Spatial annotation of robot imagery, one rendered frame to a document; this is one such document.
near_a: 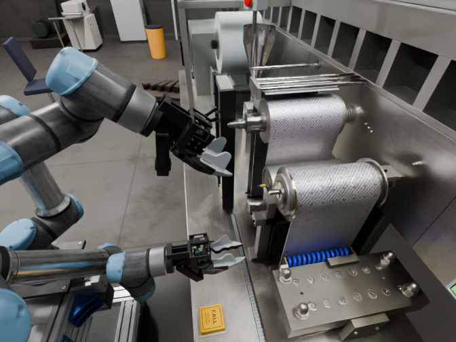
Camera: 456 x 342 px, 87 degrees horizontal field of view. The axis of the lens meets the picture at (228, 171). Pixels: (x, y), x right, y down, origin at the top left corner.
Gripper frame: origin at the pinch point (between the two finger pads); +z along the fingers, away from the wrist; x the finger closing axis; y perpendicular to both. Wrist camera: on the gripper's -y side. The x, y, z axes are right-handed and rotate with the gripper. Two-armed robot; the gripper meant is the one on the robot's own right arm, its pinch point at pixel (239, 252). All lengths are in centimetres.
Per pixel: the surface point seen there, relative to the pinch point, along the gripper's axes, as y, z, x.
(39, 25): -55, -366, 756
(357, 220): 7.6, 34.9, -0.3
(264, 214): 4.8, 9.7, 8.7
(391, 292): -5.9, 40.6, -16.0
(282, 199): 17.8, 11.6, 2.8
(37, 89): -60, -202, 311
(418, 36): 51, 46, 19
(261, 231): -2.3, 9.3, 7.8
